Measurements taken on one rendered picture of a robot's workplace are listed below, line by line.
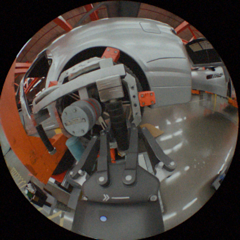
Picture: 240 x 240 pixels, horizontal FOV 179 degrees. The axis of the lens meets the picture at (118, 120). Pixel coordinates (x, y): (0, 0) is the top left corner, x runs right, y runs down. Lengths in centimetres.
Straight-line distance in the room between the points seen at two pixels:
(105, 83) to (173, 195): 102
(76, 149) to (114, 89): 37
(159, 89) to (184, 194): 105
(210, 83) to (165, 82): 188
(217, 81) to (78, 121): 251
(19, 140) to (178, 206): 134
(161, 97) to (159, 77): 15
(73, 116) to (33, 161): 48
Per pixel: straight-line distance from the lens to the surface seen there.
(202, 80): 245
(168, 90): 64
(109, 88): 16
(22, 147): 63
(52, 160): 74
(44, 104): 33
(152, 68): 60
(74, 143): 42
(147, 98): 40
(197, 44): 334
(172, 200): 98
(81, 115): 28
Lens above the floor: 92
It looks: 22 degrees down
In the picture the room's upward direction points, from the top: 13 degrees counter-clockwise
